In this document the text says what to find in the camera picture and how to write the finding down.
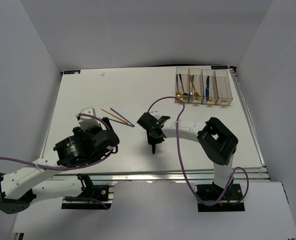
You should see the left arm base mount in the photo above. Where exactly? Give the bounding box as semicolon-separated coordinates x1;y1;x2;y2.
61;174;113;210

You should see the black spoon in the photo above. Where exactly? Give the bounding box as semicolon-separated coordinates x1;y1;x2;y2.
179;74;188;96

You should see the blue chopstick lower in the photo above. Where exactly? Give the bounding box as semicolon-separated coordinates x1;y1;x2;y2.
108;118;135;128

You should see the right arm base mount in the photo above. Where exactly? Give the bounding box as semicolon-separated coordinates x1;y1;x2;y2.
196;183;245;213

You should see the blue chopstick upper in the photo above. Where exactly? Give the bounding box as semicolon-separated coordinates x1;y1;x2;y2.
110;108;135;127

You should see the iridescent gold spoon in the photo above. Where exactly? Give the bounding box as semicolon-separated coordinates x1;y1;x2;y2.
176;75;182;100

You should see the iridescent teal fork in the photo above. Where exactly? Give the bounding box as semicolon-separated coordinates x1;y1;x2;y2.
189;75;195;96

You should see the aluminium table frame rail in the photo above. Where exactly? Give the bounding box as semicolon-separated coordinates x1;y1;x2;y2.
50;164;271;183

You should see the gold fork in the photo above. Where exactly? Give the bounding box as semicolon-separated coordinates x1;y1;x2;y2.
194;87;199;98

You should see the clear four-compartment organizer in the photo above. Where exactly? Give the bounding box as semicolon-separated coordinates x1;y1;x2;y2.
175;67;233;106

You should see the black knife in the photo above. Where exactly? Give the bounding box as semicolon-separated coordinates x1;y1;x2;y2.
147;133;158;154

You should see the right blue table label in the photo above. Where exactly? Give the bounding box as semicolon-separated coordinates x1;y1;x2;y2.
211;65;229;70

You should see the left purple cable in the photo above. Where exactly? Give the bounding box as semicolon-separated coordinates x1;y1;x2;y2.
0;113;118;196

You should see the blue table label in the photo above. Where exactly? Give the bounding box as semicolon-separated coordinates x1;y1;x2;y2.
63;69;81;75
211;65;229;70

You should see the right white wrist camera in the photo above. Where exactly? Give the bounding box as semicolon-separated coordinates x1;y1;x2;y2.
149;111;160;120

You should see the blue chopstick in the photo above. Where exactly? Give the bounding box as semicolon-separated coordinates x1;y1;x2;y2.
108;118;135;128
110;108;135;127

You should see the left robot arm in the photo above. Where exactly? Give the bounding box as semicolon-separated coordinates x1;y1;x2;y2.
0;114;120;215

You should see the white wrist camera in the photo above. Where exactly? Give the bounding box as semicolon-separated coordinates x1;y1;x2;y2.
76;106;100;132
149;111;160;120

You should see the orange chopstick upper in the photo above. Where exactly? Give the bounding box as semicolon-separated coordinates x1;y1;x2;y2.
101;108;129;124

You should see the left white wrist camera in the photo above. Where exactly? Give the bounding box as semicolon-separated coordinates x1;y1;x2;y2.
76;106;100;132

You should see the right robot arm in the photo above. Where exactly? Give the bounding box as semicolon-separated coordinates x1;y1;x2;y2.
137;112;239;200

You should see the blue knife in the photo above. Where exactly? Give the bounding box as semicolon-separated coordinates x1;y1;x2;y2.
205;76;210;102

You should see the left blue table label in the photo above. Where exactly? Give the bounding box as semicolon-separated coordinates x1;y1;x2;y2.
63;69;81;75

